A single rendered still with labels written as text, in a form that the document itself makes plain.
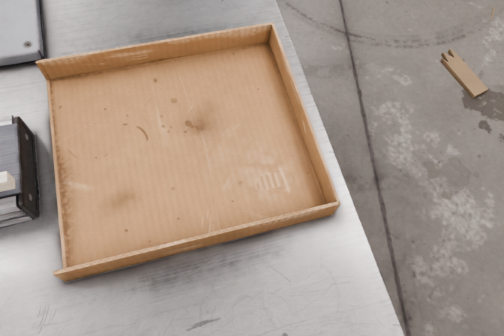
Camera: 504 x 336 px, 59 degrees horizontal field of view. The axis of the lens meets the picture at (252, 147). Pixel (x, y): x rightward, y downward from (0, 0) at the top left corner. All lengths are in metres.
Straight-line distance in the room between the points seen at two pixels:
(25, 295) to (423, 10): 1.78
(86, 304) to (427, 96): 1.45
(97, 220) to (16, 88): 0.21
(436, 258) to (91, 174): 1.17
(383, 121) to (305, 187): 1.11
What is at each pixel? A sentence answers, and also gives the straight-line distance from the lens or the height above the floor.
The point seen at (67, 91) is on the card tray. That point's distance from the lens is 0.61.
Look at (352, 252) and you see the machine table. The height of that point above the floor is 0.83.
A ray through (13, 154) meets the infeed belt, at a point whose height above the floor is 0.88.
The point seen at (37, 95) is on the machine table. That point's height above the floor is 0.83.
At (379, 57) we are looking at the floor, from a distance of 1.78.
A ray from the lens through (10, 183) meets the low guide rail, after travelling 0.48.
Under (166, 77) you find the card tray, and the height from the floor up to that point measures 0.83.
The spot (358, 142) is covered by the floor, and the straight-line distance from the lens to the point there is 1.55.
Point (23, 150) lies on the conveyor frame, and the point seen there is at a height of 0.87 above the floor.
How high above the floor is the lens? 1.32
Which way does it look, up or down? 64 degrees down
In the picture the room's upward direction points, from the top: 9 degrees clockwise
